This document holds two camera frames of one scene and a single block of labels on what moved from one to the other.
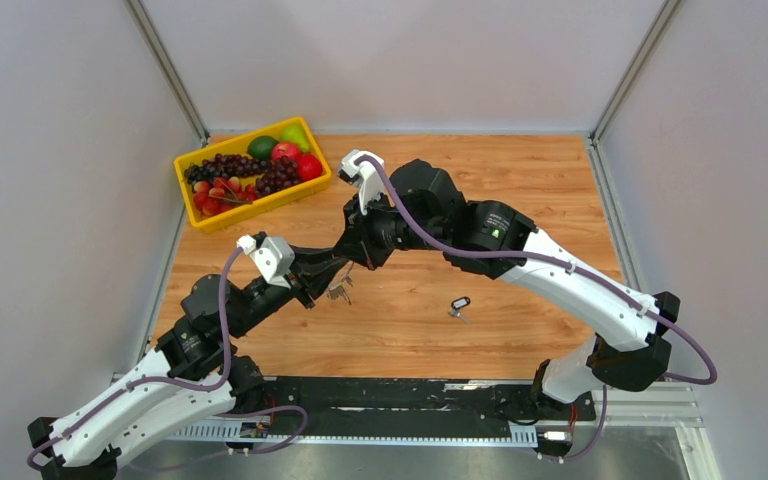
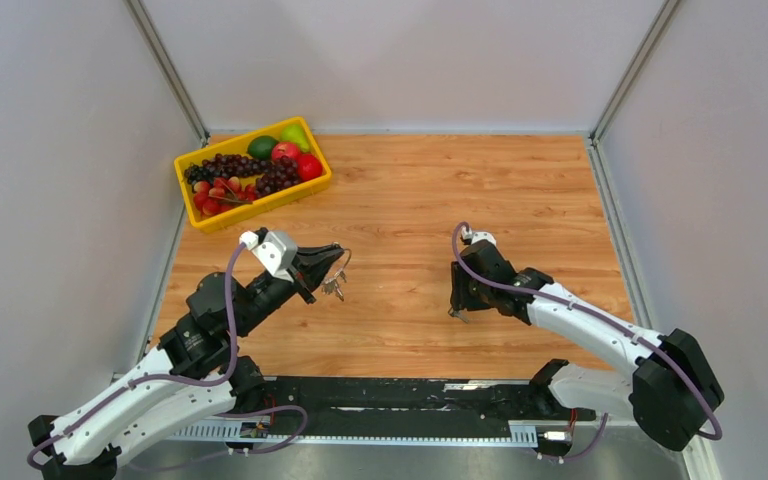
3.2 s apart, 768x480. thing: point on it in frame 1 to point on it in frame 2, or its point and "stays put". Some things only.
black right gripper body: x=379 y=232 to x=467 y=293
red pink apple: x=285 y=149 stays put
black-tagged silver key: x=457 y=305 stays put
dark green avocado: x=261 y=147 stays put
